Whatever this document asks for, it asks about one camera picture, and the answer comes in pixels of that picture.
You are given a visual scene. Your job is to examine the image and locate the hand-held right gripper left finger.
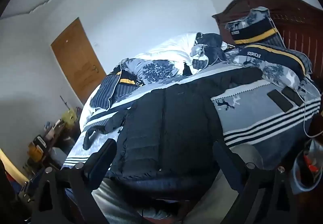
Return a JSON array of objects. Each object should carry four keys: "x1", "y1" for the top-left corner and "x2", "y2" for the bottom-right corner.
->
[{"x1": 31, "y1": 138, "x2": 118, "y2": 224}]

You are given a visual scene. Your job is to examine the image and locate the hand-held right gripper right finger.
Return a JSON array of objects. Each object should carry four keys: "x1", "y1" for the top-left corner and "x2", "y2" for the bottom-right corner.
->
[{"x1": 213, "y1": 139, "x2": 302, "y2": 224}]

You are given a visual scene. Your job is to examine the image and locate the black puffer jacket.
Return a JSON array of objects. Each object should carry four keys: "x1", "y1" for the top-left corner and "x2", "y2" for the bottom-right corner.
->
[{"x1": 83, "y1": 68, "x2": 263, "y2": 190}]

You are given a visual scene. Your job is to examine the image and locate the yellow bag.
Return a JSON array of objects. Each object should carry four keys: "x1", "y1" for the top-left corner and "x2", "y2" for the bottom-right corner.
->
[{"x1": 62, "y1": 110, "x2": 77, "y2": 124}]

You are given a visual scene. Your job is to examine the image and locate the cluttered side table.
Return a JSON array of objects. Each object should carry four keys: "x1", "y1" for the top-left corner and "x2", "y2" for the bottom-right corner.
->
[{"x1": 23, "y1": 110, "x2": 79, "y2": 173}]

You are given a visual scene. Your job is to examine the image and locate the grey bin with plastic bag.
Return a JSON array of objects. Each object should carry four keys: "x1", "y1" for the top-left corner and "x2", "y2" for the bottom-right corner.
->
[{"x1": 290, "y1": 138, "x2": 323, "y2": 195}]

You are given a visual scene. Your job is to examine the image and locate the black phone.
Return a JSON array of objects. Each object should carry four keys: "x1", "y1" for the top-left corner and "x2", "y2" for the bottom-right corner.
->
[
  {"x1": 281, "y1": 86, "x2": 304, "y2": 107},
  {"x1": 267, "y1": 89, "x2": 294, "y2": 112}
]

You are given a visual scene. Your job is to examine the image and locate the brown wooden door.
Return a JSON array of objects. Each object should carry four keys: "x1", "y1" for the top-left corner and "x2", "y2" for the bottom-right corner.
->
[{"x1": 50, "y1": 18, "x2": 107, "y2": 106}]

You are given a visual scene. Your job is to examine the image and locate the flat yellow striped pillow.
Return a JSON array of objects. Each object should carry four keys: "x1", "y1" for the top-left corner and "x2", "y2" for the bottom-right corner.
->
[{"x1": 227, "y1": 44, "x2": 314, "y2": 91}]

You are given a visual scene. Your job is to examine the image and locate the white and blue quilt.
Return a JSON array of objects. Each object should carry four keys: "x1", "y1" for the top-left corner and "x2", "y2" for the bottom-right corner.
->
[{"x1": 90, "y1": 32, "x2": 229, "y2": 111}]

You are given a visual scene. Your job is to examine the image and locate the upright yellow striped pillow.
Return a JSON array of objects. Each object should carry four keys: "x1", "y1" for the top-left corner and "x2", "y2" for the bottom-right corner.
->
[{"x1": 225, "y1": 6, "x2": 287, "y2": 46}]

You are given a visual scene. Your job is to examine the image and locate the dark wooden headboard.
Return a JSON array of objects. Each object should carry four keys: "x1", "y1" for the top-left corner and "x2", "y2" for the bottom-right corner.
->
[{"x1": 212, "y1": 0, "x2": 323, "y2": 81}]

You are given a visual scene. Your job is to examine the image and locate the white charging cable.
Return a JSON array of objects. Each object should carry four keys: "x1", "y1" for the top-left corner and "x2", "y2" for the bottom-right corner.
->
[{"x1": 295, "y1": 80, "x2": 323, "y2": 139}]

